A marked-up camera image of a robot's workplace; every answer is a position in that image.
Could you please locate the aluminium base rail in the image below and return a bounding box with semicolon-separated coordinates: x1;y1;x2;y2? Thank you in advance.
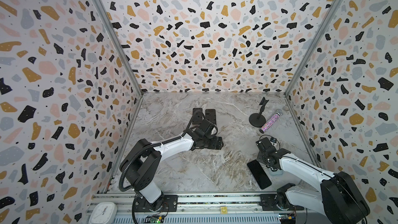
83;192;330;224

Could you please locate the black phone stand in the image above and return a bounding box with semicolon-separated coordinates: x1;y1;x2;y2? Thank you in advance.
249;97;268;128

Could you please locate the light blue phone case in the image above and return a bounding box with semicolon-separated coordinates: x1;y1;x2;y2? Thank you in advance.
269;168;284;176

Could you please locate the aluminium corner post right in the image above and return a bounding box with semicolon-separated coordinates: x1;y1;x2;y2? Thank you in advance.
284;0;343;98

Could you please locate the green sticker tag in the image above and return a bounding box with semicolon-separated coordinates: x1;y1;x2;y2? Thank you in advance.
323;202;333;213

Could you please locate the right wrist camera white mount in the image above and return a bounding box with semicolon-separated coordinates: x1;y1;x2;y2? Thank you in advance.
269;137;278;145

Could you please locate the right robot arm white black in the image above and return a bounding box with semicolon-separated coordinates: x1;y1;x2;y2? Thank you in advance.
256;138;370;224

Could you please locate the black phone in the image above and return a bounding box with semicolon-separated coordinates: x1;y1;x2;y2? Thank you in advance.
205;109;217;125
247;160;272;190

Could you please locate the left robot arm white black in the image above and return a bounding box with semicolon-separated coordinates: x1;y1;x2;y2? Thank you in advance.
118;119;223;204

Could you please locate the yellow sticker tag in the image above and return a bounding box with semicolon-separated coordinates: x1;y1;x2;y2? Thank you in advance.
220;206;228;214

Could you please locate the aluminium corner post left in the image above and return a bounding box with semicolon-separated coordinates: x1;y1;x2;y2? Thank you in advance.
92;0;143;98

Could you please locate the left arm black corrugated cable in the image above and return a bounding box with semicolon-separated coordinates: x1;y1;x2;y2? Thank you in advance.
119;111;206;192

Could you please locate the glitter purple microphone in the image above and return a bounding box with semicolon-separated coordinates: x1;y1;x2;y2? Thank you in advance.
259;110;283;133

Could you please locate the white square clock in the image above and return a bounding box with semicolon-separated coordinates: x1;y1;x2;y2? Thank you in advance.
89;202;117;224

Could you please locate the aluminium corner post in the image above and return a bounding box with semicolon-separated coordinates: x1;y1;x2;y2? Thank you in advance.
92;0;143;98
284;0;343;98

